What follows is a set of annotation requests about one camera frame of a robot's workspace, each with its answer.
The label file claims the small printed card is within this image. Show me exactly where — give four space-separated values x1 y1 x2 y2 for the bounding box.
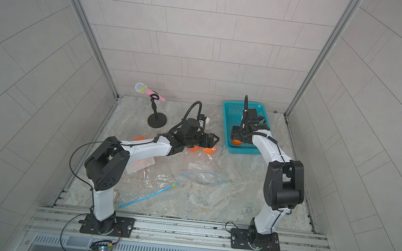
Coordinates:
113 190 119 205

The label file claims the black microphone stand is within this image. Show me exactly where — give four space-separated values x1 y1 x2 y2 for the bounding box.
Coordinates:
148 93 167 129

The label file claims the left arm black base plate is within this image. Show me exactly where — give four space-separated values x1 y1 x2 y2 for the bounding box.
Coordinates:
79 213 136 238

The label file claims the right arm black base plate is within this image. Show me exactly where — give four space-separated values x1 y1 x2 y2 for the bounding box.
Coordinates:
230 228 281 251

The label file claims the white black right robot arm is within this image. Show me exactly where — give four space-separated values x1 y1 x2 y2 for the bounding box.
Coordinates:
231 97 305 251

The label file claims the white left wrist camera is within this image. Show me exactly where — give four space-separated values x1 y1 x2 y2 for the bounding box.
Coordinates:
199 114 210 126

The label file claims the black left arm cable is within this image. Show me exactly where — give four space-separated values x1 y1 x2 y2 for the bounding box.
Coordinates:
58 131 155 251

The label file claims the teal plastic perforated basket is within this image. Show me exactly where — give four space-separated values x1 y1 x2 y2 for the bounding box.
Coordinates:
217 98 275 159

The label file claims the pink toy microphone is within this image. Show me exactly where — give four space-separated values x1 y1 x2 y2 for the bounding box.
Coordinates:
135 82 166 102

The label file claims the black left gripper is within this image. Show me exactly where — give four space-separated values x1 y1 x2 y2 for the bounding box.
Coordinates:
183 129 221 151

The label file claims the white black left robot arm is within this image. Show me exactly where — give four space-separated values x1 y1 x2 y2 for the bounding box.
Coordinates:
85 101 219 235

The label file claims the clear zip-top bag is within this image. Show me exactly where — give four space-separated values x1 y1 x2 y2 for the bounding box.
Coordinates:
115 152 188 216
181 144 231 187

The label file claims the aluminium mounting rail frame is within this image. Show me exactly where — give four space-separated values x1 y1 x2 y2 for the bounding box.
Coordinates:
14 205 330 251

